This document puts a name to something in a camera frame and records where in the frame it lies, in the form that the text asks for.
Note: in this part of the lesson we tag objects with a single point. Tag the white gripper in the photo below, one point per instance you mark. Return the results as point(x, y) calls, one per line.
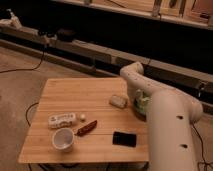
point(137, 94)

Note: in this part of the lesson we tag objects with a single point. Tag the green ceramic bowl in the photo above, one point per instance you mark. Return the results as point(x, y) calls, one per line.
point(141, 110)

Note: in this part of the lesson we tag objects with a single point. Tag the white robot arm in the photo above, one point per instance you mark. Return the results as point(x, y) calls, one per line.
point(170, 113)

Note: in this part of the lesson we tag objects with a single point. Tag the white soap bar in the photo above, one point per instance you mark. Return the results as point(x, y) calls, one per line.
point(118, 101)

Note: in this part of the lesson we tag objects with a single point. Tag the black rectangular sponge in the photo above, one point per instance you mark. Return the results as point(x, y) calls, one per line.
point(126, 139)

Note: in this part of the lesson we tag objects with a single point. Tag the brown red sausage toy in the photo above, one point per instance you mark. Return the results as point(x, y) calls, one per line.
point(86, 129)

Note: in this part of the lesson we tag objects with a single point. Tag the wooden table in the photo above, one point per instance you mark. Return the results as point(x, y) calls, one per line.
point(89, 96)

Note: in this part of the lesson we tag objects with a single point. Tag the white patterned box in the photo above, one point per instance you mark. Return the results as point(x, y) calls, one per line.
point(62, 120)

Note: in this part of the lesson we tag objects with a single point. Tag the black device on ledge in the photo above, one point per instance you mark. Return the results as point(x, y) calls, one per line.
point(65, 35)

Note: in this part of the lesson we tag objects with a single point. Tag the white spray bottle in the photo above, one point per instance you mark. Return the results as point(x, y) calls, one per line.
point(14, 21)

